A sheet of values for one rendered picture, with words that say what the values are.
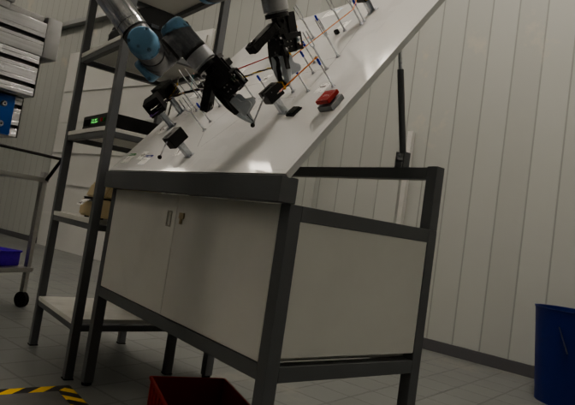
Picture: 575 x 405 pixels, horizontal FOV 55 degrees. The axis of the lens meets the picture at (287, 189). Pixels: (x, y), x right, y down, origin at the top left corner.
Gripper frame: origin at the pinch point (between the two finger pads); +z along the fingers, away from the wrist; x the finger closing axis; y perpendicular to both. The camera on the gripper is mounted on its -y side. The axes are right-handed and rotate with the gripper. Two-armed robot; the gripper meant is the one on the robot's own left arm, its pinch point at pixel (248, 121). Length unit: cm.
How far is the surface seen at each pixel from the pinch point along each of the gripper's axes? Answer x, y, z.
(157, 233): 3, -56, 7
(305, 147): -19.6, 15.9, 14.8
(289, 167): -26.1, 12.0, 15.5
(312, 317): -34, -8, 48
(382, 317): -15, -3, 67
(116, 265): 12, -88, 7
